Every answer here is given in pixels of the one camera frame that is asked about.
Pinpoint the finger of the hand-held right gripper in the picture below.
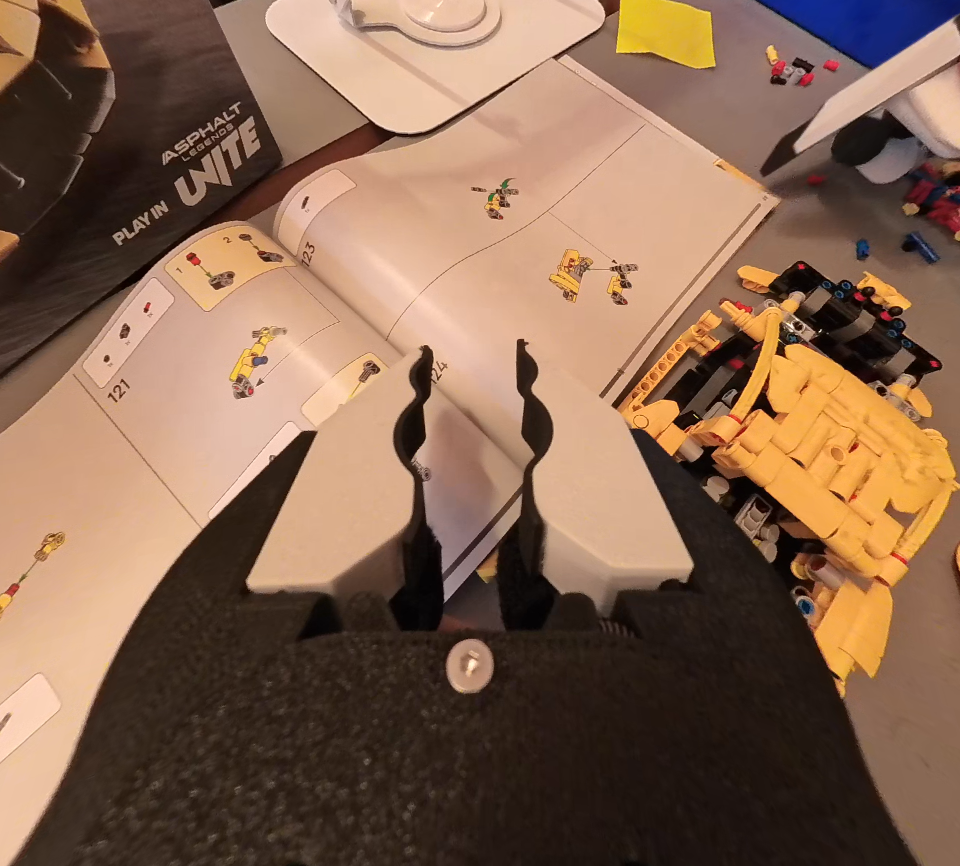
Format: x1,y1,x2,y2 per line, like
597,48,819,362
761,19,960,178
833,98,960,186

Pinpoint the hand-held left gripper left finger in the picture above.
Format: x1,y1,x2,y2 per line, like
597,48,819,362
245,346,439,630

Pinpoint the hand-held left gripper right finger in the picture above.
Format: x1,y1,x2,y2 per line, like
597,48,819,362
503,341,696,630

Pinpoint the yellow brick car model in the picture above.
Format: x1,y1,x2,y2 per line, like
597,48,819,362
623,262,960,697

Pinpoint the grey desk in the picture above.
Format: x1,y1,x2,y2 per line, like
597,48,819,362
0,0,960,866

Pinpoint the pile of small coloured pieces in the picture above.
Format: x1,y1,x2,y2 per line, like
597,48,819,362
762,44,960,267

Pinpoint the yellow sticky note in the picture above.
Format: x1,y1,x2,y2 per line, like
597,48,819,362
615,0,718,70

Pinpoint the open instruction booklet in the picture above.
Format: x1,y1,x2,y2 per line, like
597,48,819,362
0,56,781,807

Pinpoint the toy car box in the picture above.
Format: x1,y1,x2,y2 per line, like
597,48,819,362
0,0,286,375

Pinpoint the wooden document stand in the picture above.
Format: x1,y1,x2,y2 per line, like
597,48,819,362
267,0,609,136

